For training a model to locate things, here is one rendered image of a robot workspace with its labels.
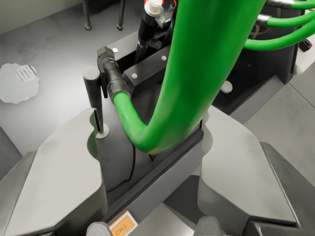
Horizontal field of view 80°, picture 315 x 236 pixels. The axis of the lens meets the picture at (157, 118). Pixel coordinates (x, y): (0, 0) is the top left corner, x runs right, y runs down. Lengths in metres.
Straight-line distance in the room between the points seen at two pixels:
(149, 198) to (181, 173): 0.08
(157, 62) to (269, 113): 1.64
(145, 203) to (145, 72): 0.25
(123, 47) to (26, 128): 0.29
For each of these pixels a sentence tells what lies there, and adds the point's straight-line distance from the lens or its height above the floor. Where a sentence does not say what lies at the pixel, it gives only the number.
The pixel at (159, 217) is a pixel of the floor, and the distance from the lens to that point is 1.41.
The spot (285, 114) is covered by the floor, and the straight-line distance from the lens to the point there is 2.09.
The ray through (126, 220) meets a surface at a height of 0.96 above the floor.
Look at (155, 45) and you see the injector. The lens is 0.33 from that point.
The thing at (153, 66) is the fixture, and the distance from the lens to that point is 0.40.
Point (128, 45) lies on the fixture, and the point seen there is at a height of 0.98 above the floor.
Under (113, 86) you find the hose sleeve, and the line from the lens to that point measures 0.18.
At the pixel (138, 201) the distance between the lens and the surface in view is 0.38.
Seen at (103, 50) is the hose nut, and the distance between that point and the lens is 0.24.
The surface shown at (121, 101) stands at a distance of 0.16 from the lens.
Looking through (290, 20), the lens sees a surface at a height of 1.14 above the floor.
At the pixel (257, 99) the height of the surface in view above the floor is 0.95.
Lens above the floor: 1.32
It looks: 70 degrees down
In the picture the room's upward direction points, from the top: 48 degrees clockwise
